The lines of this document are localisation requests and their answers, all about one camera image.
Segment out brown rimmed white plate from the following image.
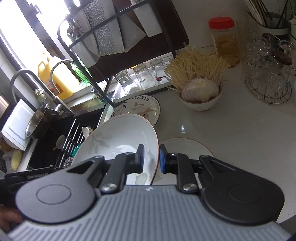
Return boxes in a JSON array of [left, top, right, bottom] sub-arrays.
[[152, 138, 214, 185]]

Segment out white leaf pattern plate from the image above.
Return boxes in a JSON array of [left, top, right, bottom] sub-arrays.
[[72, 114, 159, 185]]

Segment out tall steel kitchen faucet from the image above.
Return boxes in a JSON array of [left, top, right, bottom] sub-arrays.
[[9, 69, 74, 115]]

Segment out person's left hand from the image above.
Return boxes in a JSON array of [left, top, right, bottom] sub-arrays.
[[0, 205, 23, 232]]

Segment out white ladle spoon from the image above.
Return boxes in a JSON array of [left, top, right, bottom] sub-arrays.
[[81, 126, 93, 138]]

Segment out bowl with sliced onion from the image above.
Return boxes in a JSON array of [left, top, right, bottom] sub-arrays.
[[179, 78, 223, 111]]

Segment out clear drinking glass middle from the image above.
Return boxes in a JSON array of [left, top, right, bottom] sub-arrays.
[[133, 63, 156, 89]]

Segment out clear drinking glass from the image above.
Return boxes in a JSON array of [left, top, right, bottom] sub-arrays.
[[133, 63, 156, 89], [150, 57, 168, 84], [115, 70, 139, 94]]

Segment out clear drinking glass left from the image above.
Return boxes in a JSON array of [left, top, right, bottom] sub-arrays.
[[115, 70, 139, 94]]

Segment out stainless steel pot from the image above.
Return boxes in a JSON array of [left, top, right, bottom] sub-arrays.
[[25, 105, 52, 140]]

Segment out clear drinking glass right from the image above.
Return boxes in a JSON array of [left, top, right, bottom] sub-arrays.
[[150, 57, 168, 84]]

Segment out orange detergent bottle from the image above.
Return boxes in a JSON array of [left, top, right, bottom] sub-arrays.
[[38, 53, 79, 100]]

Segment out small steel curved faucet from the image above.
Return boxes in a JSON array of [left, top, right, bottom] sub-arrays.
[[49, 59, 107, 102]]

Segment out black dish drying rack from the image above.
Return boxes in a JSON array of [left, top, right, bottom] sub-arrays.
[[57, 1, 189, 97]]

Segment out red lid plastic jar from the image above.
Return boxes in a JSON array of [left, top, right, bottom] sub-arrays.
[[208, 16, 240, 67]]

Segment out white utensil holder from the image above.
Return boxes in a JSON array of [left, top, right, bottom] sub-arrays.
[[244, 1, 295, 40]]

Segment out wire rack of glass cups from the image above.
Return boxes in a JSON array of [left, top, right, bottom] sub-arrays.
[[241, 33, 295, 104]]

